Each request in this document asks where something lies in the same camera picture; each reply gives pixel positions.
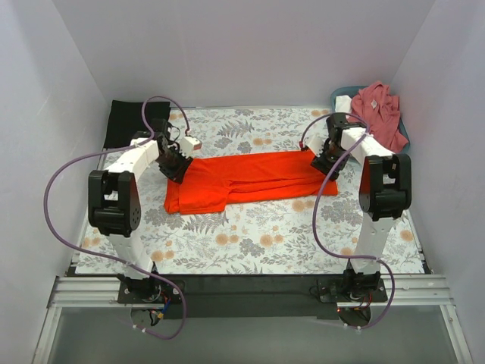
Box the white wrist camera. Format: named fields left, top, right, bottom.
left=178, top=135, right=202, bottom=158
left=299, top=135, right=325, bottom=157

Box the white t-shirt in basket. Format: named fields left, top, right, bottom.
left=334, top=95, right=352, bottom=114

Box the orange t-shirt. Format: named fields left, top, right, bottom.
left=164, top=151, right=325, bottom=215

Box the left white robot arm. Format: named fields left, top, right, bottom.
left=88, top=119, right=202, bottom=303

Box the aluminium rail frame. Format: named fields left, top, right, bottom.
left=34, top=274, right=472, bottom=363

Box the pink t-shirt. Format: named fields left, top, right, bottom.
left=351, top=81, right=408, bottom=153

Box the purple cable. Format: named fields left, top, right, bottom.
left=43, top=96, right=192, bottom=340
left=299, top=112, right=396, bottom=329

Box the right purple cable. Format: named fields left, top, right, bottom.
left=299, top=112, right=396, bottom=329

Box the floral table mat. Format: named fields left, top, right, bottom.
left=75, top=107, right=425, bottom=275

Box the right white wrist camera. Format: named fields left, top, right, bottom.
left=299, top=135, right=325, bottom=157

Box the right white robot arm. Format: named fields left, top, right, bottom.
left=307, top=112, right=411, bottom=303

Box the folded black t-shirt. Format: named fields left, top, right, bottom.
left=103, top=100, right=171, bottom=149

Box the teal laundry basket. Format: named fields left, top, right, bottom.
left=330, top=86, right=410, bottom=153

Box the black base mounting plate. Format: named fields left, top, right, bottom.
left=116, top=272, right=388, bottom=319

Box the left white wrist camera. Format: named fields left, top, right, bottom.
left=178, top=135, right=202, bottom=158

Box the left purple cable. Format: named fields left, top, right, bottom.
left=43, top=96, right=192, bottom=340

